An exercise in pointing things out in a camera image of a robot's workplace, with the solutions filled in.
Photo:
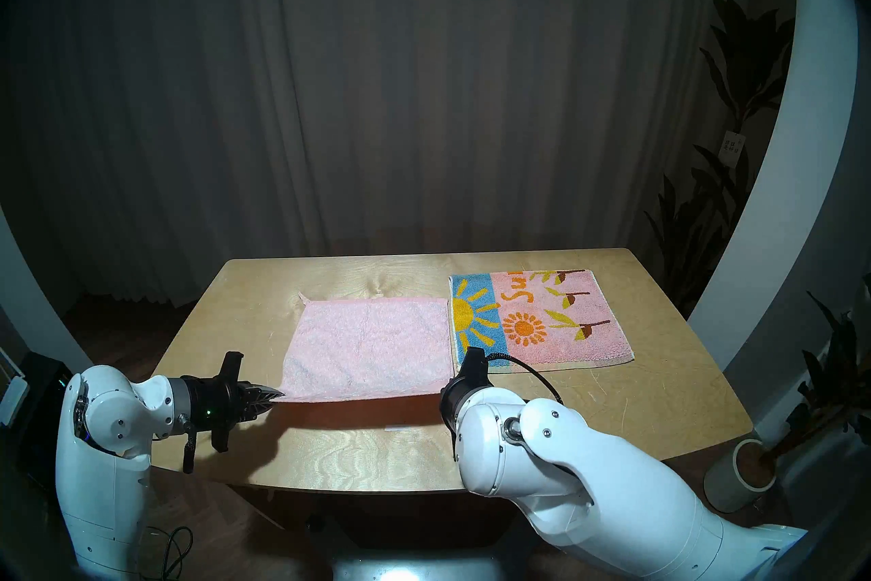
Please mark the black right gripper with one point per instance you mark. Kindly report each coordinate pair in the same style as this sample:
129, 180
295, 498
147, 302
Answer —
452, 399

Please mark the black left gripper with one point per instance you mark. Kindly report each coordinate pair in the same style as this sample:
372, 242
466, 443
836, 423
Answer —
218, 406

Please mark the plain pink towel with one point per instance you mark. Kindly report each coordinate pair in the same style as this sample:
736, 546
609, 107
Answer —
374, 348

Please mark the sun and flower print towel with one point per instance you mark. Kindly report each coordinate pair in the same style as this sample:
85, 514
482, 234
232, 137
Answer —
578, 328

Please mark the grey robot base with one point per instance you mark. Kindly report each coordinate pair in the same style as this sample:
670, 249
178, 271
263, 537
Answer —
422, 571

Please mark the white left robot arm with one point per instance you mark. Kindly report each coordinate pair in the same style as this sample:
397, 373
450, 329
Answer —
102, 484

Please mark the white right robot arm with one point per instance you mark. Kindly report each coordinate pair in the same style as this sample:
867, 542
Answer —
612, 491

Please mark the black computer tower with lights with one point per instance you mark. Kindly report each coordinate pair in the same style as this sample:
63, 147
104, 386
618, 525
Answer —
37, 423

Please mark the small white box device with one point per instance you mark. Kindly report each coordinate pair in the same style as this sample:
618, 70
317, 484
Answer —
12, 401

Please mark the tall dark leafy plant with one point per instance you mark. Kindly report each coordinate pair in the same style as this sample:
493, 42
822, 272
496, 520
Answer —
708, 232

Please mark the white round plant pot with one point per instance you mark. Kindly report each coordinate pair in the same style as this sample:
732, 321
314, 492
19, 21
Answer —
731, 491

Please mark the grey pleated curtain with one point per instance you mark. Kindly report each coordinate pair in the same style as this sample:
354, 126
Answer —
408, 76

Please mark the white paper plant tag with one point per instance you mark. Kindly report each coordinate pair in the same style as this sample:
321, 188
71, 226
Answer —
732, 149

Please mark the dark plant in white pot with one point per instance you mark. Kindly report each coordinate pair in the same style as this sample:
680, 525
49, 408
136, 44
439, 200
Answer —
827, 382

